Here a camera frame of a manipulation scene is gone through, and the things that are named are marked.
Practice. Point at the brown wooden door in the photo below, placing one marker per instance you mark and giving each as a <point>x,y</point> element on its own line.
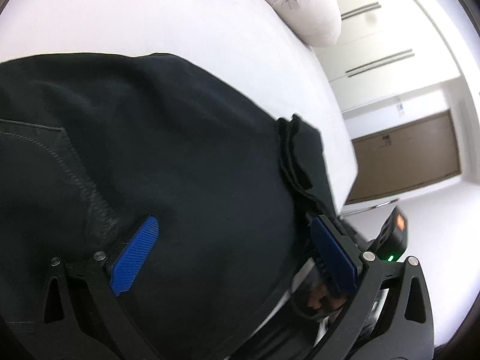
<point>405,157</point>

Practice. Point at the bed with white sheet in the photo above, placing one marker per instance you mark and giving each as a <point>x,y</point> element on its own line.
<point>131,15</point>

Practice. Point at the black pants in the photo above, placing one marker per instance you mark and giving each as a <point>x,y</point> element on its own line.
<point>168,157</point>

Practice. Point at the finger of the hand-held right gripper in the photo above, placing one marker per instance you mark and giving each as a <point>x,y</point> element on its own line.
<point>352,232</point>

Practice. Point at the white wardrobe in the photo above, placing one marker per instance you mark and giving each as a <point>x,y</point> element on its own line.
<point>382,26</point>

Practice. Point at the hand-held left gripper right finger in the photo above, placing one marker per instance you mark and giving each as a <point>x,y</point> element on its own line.
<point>333,255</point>

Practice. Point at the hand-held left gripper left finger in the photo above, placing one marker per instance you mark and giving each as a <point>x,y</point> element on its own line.
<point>135,258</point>

